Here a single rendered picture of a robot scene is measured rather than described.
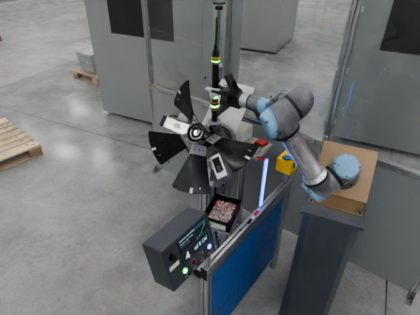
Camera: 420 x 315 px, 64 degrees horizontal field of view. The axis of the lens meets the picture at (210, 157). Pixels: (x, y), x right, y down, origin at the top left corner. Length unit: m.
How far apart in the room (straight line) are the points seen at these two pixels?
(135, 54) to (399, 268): 3.48
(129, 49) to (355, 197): 3.33
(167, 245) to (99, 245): 1.84
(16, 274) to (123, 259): 0.80
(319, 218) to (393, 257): 1.09
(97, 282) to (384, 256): 2.11
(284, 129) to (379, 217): 1.42
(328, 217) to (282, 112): 0.69
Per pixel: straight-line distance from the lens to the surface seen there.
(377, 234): 2.70
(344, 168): 1.58
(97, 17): 4.58
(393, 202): 2.51
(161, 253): 1.22
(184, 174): 1.94
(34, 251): 3.18
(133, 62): 4.41
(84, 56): 6.35
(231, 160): 1.82
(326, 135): 2.40
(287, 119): 1.33
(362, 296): 2.85
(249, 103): 1.67
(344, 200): 1.82
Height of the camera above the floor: 2.17
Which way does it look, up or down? 34 degrees down
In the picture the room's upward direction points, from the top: 1 degrees clockwise
